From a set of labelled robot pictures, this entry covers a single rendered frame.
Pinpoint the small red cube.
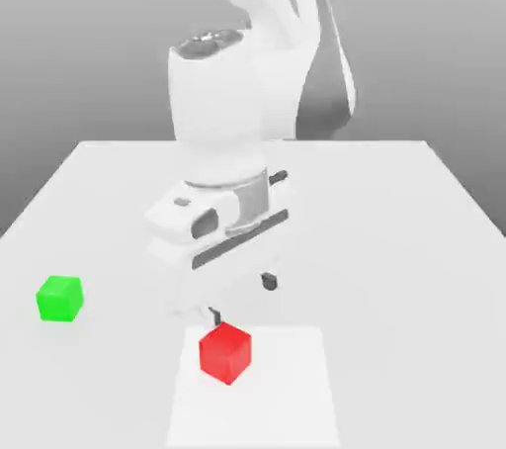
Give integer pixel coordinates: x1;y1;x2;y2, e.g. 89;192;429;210
198;320;253;387

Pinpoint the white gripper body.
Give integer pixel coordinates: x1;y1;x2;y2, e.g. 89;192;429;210
146;201;295;314

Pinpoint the small green cube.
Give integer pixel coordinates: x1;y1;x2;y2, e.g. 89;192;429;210
35;275;85;323

